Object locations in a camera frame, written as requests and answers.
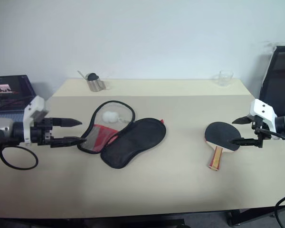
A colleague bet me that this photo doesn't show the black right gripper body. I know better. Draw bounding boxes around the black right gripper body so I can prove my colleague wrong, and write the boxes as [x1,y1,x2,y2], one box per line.
[248,114,271,148]

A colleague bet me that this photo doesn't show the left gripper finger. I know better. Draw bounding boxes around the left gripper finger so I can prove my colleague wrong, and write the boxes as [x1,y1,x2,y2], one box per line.
[52,118,83,128]
[49,137,87,148]

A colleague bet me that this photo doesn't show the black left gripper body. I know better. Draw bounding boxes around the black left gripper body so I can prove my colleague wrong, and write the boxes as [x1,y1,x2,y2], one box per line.
[30,118,55,147]

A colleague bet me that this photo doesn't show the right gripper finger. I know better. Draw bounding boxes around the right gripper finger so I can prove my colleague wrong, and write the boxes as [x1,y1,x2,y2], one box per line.
[232,115,252,125]
[228,139,259,146]

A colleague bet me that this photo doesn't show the black rubber table tennis paddle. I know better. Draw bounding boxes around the black rubber table tennis paddle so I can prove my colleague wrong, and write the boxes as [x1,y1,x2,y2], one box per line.
[204,122,242,171]

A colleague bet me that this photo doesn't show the black and red paddle case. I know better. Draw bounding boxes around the black and red paddle case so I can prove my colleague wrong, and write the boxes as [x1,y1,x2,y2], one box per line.
[77,100,167,170]

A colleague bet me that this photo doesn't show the white plush pompom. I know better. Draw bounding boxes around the white plush pompom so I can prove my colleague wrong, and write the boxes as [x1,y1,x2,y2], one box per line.
[102,110,120,124]

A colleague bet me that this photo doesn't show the clear glass cup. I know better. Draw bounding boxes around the clear glass cup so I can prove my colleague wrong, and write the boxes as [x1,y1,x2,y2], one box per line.
[213,70,234,87]

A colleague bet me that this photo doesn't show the metal pitcher with black lid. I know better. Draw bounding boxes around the metal pitcher with black lid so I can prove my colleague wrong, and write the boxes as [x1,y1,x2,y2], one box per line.
[77,70,113,92]

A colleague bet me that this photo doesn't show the black office chair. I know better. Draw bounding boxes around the black office chair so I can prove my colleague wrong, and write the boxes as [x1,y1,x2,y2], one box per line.
[260,46,285,115]

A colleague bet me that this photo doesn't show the open black laptop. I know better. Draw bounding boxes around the open black laptop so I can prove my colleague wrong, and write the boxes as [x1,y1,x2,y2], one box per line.
[0,75,37,119]

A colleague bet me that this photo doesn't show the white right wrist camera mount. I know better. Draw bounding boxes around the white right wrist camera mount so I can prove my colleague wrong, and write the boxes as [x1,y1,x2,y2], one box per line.
[249,99,279,133]

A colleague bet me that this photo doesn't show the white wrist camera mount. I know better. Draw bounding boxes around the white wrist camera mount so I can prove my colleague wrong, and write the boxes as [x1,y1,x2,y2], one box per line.
[249,99,279,133]
[23,95,50,144]

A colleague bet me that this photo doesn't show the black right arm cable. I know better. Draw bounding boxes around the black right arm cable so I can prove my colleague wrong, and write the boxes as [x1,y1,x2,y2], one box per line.
[257,128,285,159]

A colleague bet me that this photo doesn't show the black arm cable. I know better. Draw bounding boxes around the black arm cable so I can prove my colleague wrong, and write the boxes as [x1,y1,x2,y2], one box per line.
[257,128,285,159]
[0,145,38,170]

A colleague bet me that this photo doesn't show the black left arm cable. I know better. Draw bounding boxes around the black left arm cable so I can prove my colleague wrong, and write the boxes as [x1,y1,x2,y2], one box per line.
[0,145,38,170]

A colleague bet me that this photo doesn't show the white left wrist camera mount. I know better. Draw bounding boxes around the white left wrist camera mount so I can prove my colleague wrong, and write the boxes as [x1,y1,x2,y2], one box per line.
[23,95,50,144]

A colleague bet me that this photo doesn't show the thick black cable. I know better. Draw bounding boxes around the thick black cable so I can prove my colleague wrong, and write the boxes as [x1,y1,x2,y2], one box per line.
[274,191,285,228]

